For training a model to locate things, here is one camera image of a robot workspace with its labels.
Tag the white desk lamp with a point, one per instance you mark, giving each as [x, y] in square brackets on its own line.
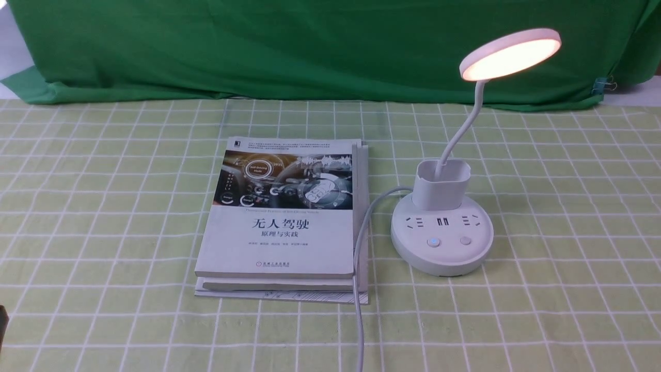
[436, 228]

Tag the green backdrop cloth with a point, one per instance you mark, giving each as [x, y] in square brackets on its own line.
[397, 51]

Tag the teal binder clip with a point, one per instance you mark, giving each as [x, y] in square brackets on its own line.
[604, 85]

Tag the bottom book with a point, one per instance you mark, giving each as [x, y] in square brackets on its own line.
[279, 295]

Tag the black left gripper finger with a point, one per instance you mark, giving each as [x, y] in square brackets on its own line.
[4, 322]

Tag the top white book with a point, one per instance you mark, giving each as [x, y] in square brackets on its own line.
[281, 217]

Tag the green checkered tablecloth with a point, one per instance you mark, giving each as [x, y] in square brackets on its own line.
[104, 206]

